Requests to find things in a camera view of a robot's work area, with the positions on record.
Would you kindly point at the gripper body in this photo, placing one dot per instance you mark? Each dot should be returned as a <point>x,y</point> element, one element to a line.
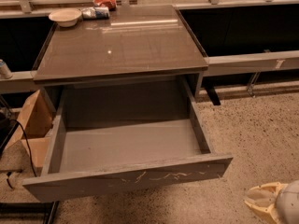
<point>289,202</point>

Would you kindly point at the grey top drawer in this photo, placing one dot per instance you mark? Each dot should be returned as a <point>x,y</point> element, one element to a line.
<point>125,137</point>

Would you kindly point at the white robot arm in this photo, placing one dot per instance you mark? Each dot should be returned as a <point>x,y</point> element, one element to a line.
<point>288,203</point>

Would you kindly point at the grey drawer cabinet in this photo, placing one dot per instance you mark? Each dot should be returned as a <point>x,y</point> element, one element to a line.
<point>134,43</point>

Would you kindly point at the black stand base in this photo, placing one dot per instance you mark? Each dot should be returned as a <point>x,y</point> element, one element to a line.
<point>47,210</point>

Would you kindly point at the cardboard box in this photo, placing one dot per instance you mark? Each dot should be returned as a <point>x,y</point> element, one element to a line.
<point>36,119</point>

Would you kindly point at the blue white snack bag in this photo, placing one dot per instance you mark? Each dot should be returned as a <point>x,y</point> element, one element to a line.
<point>93,13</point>

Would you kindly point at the red snack bag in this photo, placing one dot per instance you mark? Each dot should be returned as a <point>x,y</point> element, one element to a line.
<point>110,4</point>

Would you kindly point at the white bowl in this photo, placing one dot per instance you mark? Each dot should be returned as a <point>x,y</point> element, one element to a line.
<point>66,17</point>

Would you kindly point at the white can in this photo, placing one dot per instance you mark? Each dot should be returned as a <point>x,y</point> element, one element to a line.
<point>4,70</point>

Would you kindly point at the grey metal railing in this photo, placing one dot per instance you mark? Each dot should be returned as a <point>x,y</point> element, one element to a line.
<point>23,81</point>

